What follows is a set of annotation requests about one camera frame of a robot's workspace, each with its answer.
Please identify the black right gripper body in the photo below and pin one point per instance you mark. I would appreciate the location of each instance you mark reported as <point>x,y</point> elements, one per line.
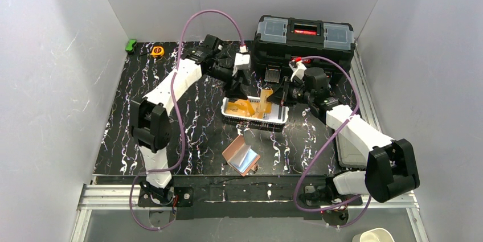
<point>284,91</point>

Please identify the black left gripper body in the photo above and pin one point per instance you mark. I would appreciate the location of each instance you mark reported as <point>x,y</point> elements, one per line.
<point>241,83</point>

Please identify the orange credit card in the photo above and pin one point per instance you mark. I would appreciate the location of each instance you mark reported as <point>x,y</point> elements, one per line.
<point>242,108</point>
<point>264,107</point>

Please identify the brown leather card holder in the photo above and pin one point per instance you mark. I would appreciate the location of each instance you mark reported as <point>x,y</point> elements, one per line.
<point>241,157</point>

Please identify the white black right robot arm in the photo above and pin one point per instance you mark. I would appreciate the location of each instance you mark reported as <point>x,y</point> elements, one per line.
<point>390,169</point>

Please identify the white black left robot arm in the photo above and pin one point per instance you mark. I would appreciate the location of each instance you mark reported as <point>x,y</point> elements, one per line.
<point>149,115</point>

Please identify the white plastic basket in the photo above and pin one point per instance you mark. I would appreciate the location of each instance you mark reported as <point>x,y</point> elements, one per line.
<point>278,116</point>

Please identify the black red toolbox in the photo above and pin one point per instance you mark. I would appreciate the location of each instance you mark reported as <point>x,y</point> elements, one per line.
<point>279,40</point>

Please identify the yellow tape measure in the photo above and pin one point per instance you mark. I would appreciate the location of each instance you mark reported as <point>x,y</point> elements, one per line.
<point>157,51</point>

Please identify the green small device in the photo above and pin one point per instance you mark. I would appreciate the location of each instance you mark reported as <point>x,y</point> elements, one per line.
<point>131,46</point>

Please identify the white plastic cup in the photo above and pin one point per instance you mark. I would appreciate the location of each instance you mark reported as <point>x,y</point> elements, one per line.
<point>374,235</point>

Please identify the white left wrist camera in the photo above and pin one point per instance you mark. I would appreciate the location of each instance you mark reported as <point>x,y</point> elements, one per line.
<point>242,61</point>

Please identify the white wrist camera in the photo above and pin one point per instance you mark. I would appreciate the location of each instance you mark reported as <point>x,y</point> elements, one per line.
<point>298,70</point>
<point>242,61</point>

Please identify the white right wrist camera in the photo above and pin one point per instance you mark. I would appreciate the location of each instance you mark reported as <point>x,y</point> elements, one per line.
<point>298,70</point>

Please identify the aluminium frame rail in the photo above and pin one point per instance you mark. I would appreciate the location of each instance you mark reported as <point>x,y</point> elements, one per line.
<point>234,208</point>

